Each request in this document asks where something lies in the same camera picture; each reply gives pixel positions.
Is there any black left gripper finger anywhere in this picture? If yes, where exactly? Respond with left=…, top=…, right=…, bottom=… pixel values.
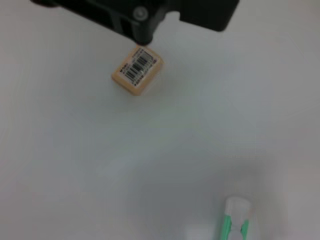
left=164, top=0, right=241, bottom=33

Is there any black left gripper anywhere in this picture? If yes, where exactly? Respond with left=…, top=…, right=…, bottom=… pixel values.
left=29, top=0, right=166, bottom=48

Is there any green utility knife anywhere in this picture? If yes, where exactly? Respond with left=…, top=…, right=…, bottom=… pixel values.
left=216, top=196, right=252, bottom=240

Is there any beige eraser with barcode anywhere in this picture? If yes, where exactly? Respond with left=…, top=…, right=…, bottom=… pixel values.
left=110, top=44, right=166, bottom=97

